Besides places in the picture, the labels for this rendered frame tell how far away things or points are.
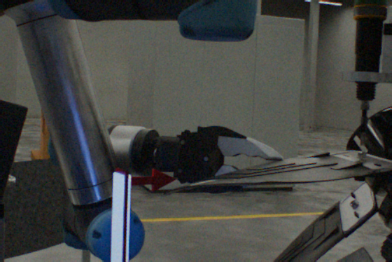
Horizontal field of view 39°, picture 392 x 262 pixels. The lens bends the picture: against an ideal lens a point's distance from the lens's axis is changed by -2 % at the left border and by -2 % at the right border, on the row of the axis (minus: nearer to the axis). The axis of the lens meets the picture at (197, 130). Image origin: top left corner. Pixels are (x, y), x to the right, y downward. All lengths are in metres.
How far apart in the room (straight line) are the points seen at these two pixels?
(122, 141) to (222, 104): 6.18
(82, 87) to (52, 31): 0.08
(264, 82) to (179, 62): 1.15
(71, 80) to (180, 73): 6.10
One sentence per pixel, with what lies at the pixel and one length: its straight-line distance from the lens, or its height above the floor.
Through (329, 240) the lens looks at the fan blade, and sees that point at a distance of 0.86.
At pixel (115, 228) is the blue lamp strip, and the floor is 1.13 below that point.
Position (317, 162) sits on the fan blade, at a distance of 0.72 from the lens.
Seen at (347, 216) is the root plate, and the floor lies 1.10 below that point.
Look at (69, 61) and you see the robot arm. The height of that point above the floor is 1.30.
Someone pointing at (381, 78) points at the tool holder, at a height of 1.30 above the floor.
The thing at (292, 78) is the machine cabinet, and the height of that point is 1.48.
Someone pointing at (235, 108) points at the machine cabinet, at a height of 1.06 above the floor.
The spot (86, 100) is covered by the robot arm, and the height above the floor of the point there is 1.26.
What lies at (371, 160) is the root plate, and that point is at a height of 1.19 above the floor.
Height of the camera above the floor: 1.28
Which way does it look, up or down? 4 degrees down
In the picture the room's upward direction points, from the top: 3 degrees clockwise
